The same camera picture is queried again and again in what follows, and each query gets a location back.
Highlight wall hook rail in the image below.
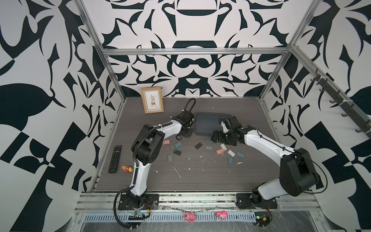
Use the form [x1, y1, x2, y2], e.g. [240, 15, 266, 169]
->
[311, 69, 371, 140]

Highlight black remote control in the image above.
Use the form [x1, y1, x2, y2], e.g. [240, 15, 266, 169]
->
[108, 145, 122, 174]

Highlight pink eraser centre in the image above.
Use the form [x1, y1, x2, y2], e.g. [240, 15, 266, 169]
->
[216, 149, 224, 155]

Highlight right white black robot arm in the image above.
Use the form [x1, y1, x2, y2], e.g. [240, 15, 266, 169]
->
[211, 116, 320, 206]

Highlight black corrugated cable hose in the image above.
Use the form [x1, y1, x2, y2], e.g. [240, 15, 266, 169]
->
[112, 187, 137, 230]

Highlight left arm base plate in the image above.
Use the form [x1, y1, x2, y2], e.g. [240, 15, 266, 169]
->
[118, 194, 159, 211]

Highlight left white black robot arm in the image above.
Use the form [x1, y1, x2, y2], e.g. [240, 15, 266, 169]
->
[127, 110, 195, 208]

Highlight small red yellow toy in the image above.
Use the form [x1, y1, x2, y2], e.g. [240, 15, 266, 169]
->
[121, 165, 134, 174]

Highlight white eraser upper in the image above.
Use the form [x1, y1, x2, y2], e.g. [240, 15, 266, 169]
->
[220, 144, 228, 151]

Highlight dark grey storage box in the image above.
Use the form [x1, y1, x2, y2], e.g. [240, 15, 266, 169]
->
[194, 112, 231, 136]

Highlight white eraser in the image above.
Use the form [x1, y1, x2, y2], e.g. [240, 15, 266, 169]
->
[228, 150, 236, 157]
[220, 144, 228, 151]

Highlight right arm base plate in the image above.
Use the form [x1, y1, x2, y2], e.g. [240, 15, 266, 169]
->
[236, 193, 278, 210]

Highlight black eraser left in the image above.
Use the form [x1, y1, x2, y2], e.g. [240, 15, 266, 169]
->
[174, 149, 182, 156]

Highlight wooden picture frame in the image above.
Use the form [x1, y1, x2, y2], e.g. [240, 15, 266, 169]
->
[141, 87, 164, 114]

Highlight white eraser lower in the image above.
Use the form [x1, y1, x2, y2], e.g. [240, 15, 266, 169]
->
[228, 150, 236, 157]

